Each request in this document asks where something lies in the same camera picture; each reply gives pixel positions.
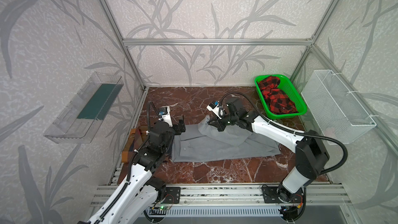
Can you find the white wire mesh basket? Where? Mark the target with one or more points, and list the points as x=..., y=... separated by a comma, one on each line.
x=335, y=108

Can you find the red black plaid shirt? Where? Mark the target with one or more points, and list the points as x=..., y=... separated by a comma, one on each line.
x=276, y=99

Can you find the aluminium front rail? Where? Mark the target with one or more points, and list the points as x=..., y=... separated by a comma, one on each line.
x=250, y=194

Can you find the green plastic basket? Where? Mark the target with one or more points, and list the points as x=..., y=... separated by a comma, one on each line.
x=287, y=86

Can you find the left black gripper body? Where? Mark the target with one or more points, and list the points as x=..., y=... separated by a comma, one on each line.
x=178, y=126

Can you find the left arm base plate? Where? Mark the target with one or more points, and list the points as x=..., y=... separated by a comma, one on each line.
x=172, y=195

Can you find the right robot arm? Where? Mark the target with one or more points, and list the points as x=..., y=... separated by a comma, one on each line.
x=310, y=152

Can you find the folded multicolour plaid shirt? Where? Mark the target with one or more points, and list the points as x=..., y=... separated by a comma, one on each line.
x=136, y=138

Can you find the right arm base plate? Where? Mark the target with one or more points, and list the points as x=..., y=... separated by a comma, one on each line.
x=278, y=194

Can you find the grey long sleeve shirt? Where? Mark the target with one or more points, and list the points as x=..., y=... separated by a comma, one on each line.
x=204, y=143

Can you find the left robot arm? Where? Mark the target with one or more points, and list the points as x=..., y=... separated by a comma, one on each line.
x=140, y=189

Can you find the aluminium cage frame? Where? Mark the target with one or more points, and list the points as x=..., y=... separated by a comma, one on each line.
x=309, y=43

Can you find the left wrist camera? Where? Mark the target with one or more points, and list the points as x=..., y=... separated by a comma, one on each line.
x=164, y=115

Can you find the clear acrylic wall shelf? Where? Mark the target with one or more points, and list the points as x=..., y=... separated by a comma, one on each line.
x=79, y=122

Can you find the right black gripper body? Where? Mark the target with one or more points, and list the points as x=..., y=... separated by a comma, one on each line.
x=222, y=121

